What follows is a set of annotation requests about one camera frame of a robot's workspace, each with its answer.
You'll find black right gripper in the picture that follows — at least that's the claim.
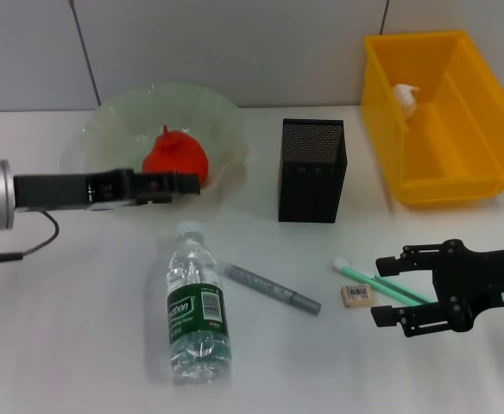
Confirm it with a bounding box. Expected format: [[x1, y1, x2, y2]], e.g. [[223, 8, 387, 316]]
[[370, 239, 504, 338]]

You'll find white paper ball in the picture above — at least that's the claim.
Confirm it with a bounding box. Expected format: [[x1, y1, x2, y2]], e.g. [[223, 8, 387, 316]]
[[390, 82, 422, 117]]

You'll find grey marker pen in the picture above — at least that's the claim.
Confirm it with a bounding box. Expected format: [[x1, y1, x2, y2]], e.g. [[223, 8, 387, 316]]
[[222, 263, 322, 316]]

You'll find red-orange toy orange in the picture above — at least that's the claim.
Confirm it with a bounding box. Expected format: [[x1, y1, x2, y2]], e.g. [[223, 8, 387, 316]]
[[142, 124, 211, 189]]

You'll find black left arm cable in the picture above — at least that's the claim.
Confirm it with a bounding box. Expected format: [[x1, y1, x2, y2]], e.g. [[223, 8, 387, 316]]
[[0, 210, 61, 267]]

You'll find clear green-label water bottle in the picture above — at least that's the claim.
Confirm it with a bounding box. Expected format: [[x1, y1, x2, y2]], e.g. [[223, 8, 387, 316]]
[[165, 220, 232, 386]]

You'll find pale green glass fruit plate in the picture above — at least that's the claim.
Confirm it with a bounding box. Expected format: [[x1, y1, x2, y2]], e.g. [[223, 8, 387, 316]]
[[60, 82, 251, 212]]

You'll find green toothbrush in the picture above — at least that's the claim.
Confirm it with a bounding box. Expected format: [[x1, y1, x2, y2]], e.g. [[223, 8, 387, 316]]
[[332, 257, 437, 305]]

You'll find black mesh pen holder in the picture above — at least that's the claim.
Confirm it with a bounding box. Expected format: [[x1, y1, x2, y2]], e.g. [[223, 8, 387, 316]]
[[277, 117, 348, 224]]

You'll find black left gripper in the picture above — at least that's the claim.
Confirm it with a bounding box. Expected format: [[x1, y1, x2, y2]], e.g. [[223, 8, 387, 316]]
[[13, 168, 201, 212]]

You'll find beige eraser with barcode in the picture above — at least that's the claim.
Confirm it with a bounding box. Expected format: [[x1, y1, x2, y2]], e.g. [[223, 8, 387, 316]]
[[340, 284, 375, 308]]

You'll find yellow plastic storage bin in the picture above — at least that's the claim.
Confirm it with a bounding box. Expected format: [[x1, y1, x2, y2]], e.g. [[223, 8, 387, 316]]
[[360, 28, 504, 210]]

